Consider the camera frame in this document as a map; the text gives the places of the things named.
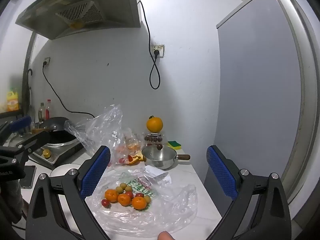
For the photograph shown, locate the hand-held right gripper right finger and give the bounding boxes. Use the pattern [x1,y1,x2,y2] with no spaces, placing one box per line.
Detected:
[206,145,292,240]

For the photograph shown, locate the black smartphone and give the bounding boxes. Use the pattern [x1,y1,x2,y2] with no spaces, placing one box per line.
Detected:
[20,165,37,189]

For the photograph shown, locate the steel induction cooker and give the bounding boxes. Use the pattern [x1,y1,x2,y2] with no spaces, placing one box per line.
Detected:
[29,137,84,170]

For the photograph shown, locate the black cooker cable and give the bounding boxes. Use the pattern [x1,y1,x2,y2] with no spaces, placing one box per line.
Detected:
[42,64,96,118]

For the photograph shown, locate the mandarin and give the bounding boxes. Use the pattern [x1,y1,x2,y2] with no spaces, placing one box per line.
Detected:
[104,189,118,203]
[131,197,147,211]
[117,194,132,207]

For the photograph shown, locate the white wall socket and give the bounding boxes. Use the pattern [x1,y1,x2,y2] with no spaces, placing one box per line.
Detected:
[150,44,165,59]

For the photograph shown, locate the orange peel piece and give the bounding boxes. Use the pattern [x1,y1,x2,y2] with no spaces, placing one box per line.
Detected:
[125,155,145,166]

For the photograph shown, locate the large orange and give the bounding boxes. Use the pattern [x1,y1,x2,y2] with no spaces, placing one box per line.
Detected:
[146,115,164,132]

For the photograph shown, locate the black range hood cable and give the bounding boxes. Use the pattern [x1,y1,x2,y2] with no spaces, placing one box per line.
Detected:
[138,0,160,90]

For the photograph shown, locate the white paper receipt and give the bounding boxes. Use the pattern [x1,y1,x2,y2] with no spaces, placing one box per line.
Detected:
[145,165,173,184]

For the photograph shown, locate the steel pot with wooden handle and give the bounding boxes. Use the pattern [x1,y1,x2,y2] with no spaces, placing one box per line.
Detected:
[144,154,191,170]

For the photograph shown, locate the steel pot lid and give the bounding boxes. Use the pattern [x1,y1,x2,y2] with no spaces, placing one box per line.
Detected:
[142,144,177,161]

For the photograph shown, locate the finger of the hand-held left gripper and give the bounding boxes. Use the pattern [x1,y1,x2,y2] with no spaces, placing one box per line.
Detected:
[0,116,32,141]
[15,131,51,156]

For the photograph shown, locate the printed clear plastic bag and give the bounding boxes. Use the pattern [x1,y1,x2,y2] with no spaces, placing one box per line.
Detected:
[86,169,198,238]

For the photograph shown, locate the grey refrigerator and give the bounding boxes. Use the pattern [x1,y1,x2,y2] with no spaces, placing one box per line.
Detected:
[204,0,313,220]

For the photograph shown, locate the yellow plastic bottle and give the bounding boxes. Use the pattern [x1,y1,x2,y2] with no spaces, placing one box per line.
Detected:
[6,87,20,112]

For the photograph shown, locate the black wok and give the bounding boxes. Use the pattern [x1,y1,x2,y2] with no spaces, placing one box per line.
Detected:
[31,117,76,145]

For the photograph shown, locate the crumpled clear plastic bag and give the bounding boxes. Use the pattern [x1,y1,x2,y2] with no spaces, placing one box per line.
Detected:
[64,104,145,171]

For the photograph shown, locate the clear box of dark fruit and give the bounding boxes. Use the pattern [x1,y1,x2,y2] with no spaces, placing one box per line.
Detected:
[143,131,165,147]

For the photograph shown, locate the white plate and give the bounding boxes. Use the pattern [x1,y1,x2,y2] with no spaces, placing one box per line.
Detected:
[50,163,83,180]

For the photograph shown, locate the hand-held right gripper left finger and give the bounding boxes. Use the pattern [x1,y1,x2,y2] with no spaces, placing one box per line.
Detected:
[26,145,112,240]

